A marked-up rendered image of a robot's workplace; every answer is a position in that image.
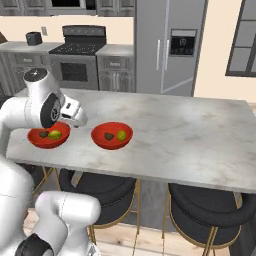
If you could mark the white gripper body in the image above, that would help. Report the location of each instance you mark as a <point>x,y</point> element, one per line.
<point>77,115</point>

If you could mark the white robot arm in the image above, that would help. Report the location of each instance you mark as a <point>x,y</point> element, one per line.
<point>23,110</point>

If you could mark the red bowl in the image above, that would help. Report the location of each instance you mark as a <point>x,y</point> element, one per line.
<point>111,136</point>
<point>46,139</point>

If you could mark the yellow-green fruit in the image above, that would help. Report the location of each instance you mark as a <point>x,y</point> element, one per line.
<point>121,135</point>
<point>55,134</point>

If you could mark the dark brown fruit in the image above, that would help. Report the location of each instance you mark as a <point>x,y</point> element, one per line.
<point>43,134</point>
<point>109,136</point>

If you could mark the grey oven with black hob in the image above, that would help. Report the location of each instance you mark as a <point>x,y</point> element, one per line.
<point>78,58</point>

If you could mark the grey base cupboards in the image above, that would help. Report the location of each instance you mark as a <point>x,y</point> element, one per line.
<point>23,63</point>
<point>116,68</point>

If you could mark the black stool with gold legs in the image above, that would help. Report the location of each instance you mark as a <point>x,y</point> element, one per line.
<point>206,213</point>
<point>100,193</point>

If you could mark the black toaster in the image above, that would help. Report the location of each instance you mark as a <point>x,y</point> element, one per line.
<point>33,38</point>

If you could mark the black microwave oven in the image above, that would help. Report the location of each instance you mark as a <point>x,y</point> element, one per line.
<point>73,3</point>

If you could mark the grey fridge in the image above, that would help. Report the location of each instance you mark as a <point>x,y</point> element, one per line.
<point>168,46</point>

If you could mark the dark framed window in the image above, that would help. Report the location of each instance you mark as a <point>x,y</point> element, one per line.
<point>241,40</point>

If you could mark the grey wall cupboards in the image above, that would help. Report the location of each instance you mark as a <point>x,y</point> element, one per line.
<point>66,7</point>

